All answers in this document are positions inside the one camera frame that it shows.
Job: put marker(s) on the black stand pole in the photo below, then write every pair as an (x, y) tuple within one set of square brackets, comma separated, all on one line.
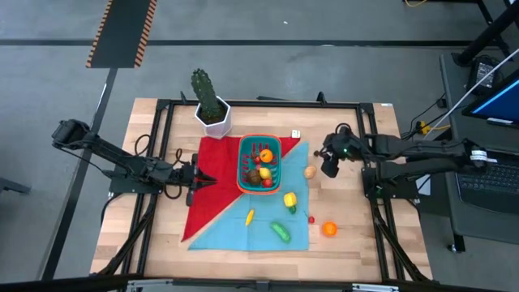
[(486, 28)]

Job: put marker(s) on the small white card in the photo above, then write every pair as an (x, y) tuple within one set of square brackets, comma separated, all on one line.
[(296, 133)]

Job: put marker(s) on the red toy cherry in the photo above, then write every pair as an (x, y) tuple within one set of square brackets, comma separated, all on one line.
[(311, 220)]

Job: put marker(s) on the orange toy fruit green leaf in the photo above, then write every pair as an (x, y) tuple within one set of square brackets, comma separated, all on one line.
[(266, 156)]

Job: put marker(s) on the black aluminium table frame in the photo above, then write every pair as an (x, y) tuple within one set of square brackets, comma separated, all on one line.
[(263, 104)]

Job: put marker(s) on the red toy strawberry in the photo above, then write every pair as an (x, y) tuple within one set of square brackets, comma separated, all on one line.
[(267, 183), (257, 160)]

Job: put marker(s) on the yellow toy lemon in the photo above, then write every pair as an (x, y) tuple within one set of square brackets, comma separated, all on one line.
[(265, 173)]

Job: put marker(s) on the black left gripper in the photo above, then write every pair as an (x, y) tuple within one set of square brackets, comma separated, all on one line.
[(191, 178)]

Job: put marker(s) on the monitor with blue screen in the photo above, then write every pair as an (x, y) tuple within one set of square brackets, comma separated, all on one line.
[(494, 101)]

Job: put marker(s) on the grey side table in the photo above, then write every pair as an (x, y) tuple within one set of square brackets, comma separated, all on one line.
[(478, 227)]

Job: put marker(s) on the tan toy potato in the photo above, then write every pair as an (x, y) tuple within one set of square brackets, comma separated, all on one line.
[(310, 172)]

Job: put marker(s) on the small yellow toy banana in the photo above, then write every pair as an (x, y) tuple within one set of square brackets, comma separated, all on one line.
[(250, 217)]

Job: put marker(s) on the tall green cactus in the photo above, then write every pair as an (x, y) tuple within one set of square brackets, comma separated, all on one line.
[(204, 91)]

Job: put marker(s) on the black floor mat orange stripes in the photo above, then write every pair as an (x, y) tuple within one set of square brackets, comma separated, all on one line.
[(121, 32)]

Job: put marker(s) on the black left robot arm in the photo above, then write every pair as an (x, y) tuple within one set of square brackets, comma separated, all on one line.
[(121, 158)]

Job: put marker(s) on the yellow toy pepper green stem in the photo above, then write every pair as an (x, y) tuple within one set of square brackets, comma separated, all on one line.
[(290, 199)]

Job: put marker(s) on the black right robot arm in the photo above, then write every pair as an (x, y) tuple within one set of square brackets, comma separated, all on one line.
[(425, 152)]

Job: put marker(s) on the orange toy tangerine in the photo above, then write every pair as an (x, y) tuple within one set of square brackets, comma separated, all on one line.
[(329, 229)]

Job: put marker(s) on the red cloth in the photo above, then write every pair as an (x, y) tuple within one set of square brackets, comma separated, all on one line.
[(215, 170)]

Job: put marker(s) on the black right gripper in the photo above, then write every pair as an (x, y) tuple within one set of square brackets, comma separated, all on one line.
[(344, 146)]

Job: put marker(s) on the black power adapter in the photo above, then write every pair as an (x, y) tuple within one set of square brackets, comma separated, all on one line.
[(482, 75)]

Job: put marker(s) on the green toy cucumber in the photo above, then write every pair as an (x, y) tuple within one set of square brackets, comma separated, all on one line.
[(280, 232)]

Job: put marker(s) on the light blue cloth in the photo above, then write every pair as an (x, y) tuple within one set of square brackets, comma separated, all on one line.
[(263, 235)]

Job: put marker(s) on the brown toy kiwi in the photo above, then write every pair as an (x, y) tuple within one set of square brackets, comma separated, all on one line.
[(254, 177)]

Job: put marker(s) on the yellow plug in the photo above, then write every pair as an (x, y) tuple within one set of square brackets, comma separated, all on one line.
[(423, 127)]

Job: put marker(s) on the white angular plant pot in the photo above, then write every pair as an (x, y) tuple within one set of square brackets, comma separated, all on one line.
[(221, 127)]

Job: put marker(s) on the silver metal bracket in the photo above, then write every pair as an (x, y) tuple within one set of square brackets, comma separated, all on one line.
[(375, 288), (150, 286)]

